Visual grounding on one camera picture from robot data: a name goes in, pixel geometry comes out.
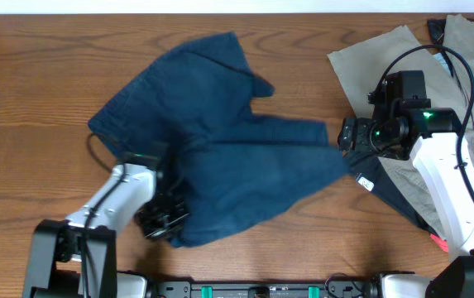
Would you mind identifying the navy blue denim shorts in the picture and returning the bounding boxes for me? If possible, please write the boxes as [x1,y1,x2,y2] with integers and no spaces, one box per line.
[88,32,347,248]

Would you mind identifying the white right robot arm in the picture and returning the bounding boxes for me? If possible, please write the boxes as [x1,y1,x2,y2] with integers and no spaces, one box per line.
[338,108,474,297]

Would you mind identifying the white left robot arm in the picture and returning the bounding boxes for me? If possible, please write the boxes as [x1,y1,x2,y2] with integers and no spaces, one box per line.
[22,160,189,298]

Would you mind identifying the black garment with white tag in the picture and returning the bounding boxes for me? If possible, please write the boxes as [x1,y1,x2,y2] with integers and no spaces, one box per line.
[343,151,438,236]

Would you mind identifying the beige khaki shorts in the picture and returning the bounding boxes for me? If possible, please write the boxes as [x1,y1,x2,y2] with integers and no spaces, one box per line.
[328,15,474,238]

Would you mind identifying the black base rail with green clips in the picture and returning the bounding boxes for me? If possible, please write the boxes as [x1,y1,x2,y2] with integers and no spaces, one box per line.
[116,271,382,298]

